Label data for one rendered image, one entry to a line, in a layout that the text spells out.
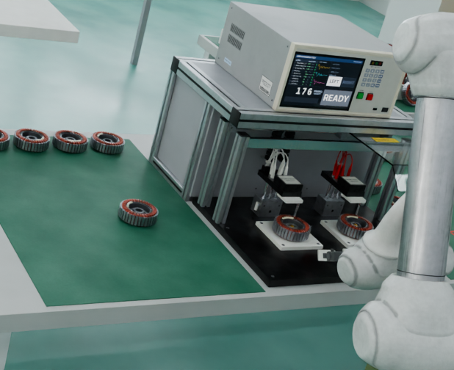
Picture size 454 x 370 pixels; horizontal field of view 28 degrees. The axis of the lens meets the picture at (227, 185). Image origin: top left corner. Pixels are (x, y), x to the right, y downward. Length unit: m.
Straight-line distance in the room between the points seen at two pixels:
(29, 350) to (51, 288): 1.08
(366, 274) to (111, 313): 0.61
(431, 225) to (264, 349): 1.80
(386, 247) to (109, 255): 0.73
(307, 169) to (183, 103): 0.46
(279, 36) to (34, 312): 1.07
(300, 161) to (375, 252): 0.88
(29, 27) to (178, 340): 1.47
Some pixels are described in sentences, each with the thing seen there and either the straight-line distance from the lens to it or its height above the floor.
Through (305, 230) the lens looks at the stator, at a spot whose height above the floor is 0.82.
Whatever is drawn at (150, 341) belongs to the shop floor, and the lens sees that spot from 3.49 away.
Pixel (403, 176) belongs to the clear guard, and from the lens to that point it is 2.70.
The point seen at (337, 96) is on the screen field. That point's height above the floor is 1.17.
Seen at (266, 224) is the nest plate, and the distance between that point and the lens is 2.74.
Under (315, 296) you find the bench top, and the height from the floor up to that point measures 0.74.
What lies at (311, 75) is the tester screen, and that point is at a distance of 2.68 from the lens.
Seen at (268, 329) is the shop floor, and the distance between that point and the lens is 3.76.
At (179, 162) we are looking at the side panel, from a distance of 2.88.
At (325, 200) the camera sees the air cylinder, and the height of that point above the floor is 0.82.
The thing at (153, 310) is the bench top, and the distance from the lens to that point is 2.28.
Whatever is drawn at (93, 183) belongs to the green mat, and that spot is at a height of 0.75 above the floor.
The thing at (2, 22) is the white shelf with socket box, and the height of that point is 1.20.
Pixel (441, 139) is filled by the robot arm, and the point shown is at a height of 1.39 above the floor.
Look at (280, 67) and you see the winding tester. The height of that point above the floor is 1.23.
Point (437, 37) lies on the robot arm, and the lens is 1.91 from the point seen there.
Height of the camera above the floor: 1.93
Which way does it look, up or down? 23 degrees down
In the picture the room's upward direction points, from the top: 16 degrees clockwise
